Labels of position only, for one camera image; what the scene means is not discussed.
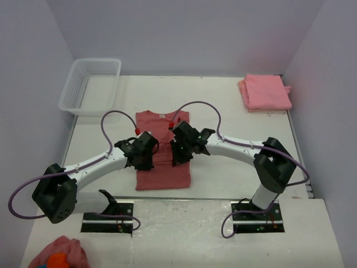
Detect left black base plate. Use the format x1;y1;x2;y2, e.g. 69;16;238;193
80;202;134;235

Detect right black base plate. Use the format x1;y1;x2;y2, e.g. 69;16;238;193
232;202;285;234

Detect folded pink t shirt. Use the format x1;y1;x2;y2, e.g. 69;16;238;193
241;73;292;110

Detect white plastic basket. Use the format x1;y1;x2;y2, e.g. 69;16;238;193
58;58;122;117

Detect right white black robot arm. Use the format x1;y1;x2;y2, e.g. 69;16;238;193
169;121;297;210

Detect folded peach t shirt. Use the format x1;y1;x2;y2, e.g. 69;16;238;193
237;79;292;113

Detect red polo t shirt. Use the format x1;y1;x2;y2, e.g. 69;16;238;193
136;111;191;191

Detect crumpled red cloth pile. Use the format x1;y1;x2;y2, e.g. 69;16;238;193
28;236;90;268

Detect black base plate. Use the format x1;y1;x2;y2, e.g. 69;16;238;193
232;202;285;234
80;202;134;235

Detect orange blue toy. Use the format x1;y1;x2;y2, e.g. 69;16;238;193
46;252;70;268

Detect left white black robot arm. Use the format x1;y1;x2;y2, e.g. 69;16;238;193
32;132;159;224

